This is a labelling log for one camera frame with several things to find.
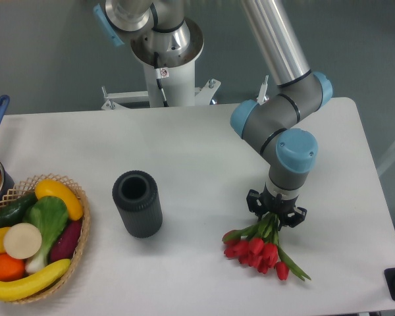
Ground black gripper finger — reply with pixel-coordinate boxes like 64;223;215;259
278;207;307;230
246;190;267;221

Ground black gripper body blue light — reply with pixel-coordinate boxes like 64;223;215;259
259;190;298;219

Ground red tulip bouquet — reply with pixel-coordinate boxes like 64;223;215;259
222;213;311;281

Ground dark grey ribbed vase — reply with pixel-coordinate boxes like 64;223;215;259
112;171;163;238

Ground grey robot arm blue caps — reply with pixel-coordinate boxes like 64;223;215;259
93;1;333;227

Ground purple sweet potato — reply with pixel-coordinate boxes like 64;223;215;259
49;221;82;263

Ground green bok choy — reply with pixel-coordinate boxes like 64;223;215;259
23;196;68;275

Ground woven wicker basket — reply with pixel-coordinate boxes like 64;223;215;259
0;174;90;303

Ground dark green cucumber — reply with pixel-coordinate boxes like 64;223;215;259
0;192;37;228

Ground orange fruit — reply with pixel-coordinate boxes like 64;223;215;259
0;253;25;282

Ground yellow banana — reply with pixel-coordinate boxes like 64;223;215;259
0;259;71;302

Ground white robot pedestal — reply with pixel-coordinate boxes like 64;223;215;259
101;18;221;110

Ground black cable on pedestal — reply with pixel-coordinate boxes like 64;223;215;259
153;51;170;108

